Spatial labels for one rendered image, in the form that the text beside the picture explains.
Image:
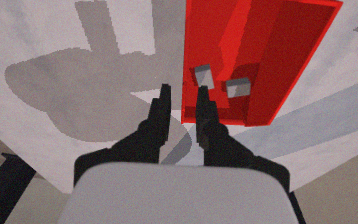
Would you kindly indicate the red bin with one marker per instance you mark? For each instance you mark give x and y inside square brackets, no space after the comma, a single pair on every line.
[269,41]

